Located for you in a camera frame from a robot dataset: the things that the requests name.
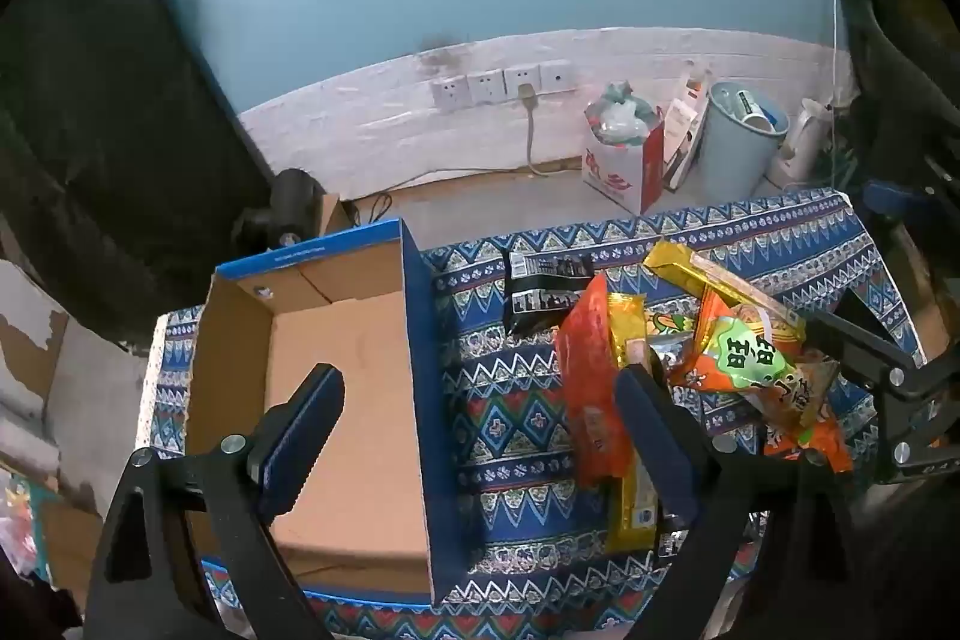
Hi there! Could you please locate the blue patterned tablecloth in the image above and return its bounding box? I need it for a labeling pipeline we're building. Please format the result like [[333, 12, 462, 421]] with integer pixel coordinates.
[[139, 188, 927, 640]]

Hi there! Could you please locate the dark cloth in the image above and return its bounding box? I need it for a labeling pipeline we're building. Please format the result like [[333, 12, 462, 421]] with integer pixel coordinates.
[[846, 0, 960, 191]]

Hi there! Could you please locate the light blue waste bin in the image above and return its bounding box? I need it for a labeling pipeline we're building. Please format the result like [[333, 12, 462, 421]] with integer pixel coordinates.
[[694, 81, 790, 200]]

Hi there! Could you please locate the brown cardboard sheet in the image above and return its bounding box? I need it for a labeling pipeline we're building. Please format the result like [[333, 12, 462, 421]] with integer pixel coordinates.
[[36, 497, 104, 605]]

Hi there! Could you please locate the red-orange snack packet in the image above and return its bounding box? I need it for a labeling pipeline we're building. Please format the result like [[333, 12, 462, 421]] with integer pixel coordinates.
[[555, 274, 640, 492]]

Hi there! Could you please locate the white electric kettle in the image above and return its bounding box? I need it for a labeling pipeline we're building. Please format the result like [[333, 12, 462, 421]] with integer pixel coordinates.
[[778, 98, 835, 189]]

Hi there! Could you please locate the blue-edged cardboard box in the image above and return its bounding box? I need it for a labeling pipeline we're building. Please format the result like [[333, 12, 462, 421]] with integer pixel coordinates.
[[184, 218, 455, 605]]

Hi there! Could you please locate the red and white carton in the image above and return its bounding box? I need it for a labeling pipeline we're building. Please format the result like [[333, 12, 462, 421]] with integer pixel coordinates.
[[583, 122, 667, 216]]

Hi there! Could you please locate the yellow orange-edged snack packet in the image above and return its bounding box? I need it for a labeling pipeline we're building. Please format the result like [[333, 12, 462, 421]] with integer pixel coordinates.
[[643, 241, 807, 341]]

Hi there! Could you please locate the black round device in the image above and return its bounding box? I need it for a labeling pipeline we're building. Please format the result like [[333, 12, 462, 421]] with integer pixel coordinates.
[[231, 167, 328, 253]]

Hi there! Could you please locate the green snack packet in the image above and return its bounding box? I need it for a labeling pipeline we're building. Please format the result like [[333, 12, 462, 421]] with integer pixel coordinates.
[[646, 310, 703, 342]]

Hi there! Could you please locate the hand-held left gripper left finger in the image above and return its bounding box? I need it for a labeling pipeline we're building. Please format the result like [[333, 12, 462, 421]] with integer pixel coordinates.
[[82, 364, 347, 640]]

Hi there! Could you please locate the white and red paper bag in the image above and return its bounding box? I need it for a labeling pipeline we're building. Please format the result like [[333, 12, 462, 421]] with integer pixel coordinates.
[[663, 70, 711, 191]]

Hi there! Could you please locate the grey plug with cable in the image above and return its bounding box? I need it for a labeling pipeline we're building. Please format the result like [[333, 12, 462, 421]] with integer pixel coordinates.
[[516, 83, 554, 176]]

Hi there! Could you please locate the clear plastic bag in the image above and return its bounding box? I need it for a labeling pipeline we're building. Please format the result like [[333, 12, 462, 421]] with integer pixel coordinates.
[[585, 80, 661, 148]]

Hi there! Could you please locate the large black panel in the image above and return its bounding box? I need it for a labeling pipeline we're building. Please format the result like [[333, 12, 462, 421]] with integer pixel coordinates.
[[0, 0, 275, 342]]

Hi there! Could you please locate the dark blue object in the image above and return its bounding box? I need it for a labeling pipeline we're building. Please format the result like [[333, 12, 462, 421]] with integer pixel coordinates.
[[861, 179, 940, 230]]

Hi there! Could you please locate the black snack packet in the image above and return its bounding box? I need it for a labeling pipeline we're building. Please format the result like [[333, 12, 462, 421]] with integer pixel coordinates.
[[504, 250, 598, 336]]

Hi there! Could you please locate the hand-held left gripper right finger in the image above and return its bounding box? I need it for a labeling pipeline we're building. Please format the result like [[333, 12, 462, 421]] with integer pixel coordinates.
[[613, 364, 886, 640]]

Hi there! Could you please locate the small brown cardboard piece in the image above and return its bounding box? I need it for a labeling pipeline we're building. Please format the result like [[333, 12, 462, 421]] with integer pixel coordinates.
[[321, 194, 358, 235]]

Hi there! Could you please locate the gold snack packet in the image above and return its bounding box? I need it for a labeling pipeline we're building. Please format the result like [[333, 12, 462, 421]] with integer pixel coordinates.
[[606, 292, 677, 555]]

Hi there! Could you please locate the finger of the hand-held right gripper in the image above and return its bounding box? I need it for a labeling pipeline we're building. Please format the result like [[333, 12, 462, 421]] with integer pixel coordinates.
[[804, 289, 927, 401]]

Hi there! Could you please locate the orange packet with green label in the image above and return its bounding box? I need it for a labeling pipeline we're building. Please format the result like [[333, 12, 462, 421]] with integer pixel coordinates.
[[666, 302, 809, 395]]

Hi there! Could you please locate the thin black cable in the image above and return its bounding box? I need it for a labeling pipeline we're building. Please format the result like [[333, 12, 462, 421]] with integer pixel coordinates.
[[346, 192, 394, 226]]

